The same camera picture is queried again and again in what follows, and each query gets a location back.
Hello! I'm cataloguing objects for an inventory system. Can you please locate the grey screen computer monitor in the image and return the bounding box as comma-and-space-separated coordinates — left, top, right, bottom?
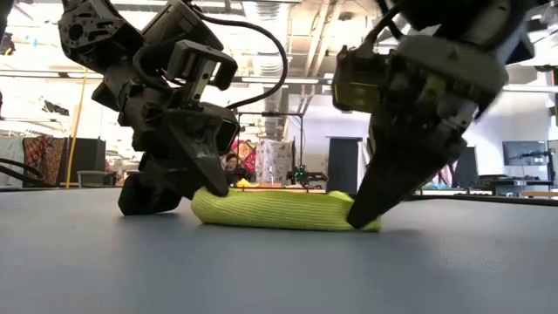
501, 140, 548, 167

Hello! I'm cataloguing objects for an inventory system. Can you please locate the dark desk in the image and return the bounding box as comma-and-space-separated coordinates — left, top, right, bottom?
470, 173, 558, 198

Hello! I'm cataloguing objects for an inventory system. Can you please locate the black frame stand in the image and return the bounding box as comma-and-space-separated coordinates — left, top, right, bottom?
236, 111, 305, 188

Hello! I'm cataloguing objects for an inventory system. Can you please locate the colourful patchwork quilt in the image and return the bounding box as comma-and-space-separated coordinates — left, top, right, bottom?
230, 139, 258, 174

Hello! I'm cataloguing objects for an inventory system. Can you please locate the yellow hanging cable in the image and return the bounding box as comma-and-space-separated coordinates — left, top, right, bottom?
65, 68, 89, 189

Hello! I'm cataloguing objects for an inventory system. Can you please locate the black curved hose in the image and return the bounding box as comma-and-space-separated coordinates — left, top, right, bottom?
0, 157, 45, 183

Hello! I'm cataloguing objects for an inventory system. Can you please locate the black computer tower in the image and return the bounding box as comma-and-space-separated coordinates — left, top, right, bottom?
67, 138, 107, 188

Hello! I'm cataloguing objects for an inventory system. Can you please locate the long ceiling light bar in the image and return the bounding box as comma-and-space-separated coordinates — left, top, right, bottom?
230, 74, 558, 93

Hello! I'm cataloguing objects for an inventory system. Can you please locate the white patterned cloth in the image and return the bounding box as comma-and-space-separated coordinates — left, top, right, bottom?
255, 139, 294, 184

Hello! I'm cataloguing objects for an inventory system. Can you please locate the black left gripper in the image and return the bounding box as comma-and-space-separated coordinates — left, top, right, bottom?
93, 65, 240, 217

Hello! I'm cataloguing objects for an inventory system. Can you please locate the brown patterned cloth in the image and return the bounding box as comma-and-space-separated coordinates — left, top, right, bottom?
22, 134, 67, 188

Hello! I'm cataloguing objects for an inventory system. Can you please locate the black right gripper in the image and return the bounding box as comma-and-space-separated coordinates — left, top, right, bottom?
347, 37, 509, 230

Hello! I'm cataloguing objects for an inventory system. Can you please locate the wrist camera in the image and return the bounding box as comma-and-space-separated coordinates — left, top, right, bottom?
330, 45, 387, 115
167, 38, 240, 106

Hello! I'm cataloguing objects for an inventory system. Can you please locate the black upright panel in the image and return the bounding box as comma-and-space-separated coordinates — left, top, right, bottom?
457, 147, 480, 189

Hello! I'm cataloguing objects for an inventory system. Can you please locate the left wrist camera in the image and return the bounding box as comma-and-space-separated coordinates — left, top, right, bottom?
167, 38, 240, 106

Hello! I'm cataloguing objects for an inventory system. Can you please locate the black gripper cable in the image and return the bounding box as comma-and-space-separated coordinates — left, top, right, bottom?
189, 6, 290, 110

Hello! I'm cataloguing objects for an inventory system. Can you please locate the pink cloth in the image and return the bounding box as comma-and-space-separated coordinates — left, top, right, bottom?
429, 163, 459, 189

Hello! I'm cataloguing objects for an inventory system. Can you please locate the person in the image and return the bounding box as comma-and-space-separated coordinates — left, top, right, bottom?
222, 152, 255, 187

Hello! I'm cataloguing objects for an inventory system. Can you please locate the grey bin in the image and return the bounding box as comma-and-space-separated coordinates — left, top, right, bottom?
77, 170, 107, 188

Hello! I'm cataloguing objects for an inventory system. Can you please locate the yellow-green microfibre towel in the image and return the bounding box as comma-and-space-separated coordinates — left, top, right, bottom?
190, 186, 383, 233

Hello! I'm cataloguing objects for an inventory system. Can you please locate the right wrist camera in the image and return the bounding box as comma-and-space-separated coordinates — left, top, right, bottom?
330, 45, 387, 115

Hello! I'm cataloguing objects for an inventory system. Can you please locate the black table frame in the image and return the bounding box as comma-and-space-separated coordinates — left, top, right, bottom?
0, 185, 558, 207

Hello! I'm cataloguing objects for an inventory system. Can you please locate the wide ribbed silver duct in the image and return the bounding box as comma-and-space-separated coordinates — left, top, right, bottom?
242, 0, 292, 140

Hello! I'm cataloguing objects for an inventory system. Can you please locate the black ceiling spotlight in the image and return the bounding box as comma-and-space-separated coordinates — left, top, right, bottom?
0, 32, 17, 56

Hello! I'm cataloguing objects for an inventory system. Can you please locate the dark door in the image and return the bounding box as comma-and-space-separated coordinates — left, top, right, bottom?
326, 136, 364, 193

